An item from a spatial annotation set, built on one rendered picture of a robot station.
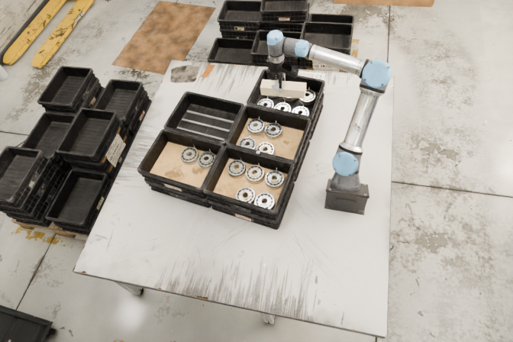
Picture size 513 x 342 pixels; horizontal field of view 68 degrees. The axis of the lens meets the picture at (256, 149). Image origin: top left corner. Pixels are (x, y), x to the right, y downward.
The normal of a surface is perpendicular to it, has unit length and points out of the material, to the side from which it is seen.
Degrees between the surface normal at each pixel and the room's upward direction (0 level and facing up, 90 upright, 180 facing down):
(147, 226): 0
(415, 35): 0
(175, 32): 0
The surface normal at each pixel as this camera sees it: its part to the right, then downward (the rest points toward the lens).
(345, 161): -0.37, 0.31
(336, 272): -0.11, -0.55
